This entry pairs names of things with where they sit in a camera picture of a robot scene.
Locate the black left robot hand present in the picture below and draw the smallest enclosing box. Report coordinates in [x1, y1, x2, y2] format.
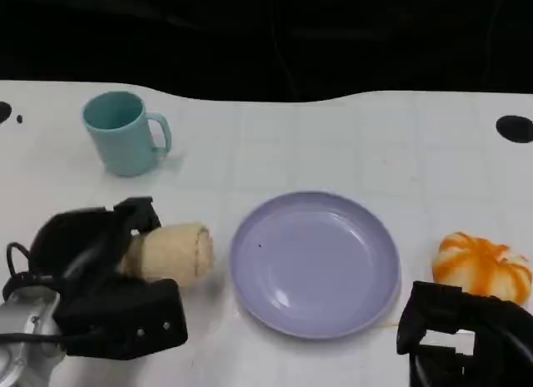
[28, 197, 163, 293]

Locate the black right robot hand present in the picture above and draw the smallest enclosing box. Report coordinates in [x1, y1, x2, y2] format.
[396, 280, 533, 387]

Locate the beige towel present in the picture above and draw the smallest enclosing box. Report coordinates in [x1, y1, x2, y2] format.
[119, 222, 216, 289]

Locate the orange and white bread roll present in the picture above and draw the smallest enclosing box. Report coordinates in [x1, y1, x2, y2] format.
[431, 231, 533, 307]

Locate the pale green mug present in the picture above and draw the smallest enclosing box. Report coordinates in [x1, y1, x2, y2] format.
[82, 91, 173, 177]

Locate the lilac plate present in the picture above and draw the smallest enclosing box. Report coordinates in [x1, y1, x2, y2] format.
[229, 190, 401, 340]

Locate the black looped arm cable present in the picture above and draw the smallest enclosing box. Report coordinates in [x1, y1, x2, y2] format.
[2, 241, 67, 297]

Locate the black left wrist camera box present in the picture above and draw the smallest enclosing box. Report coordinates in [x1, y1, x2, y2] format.
[52, 278, 189, 360]

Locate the black straight arm cable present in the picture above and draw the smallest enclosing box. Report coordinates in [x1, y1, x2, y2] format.
[0, 331, 70, 347]

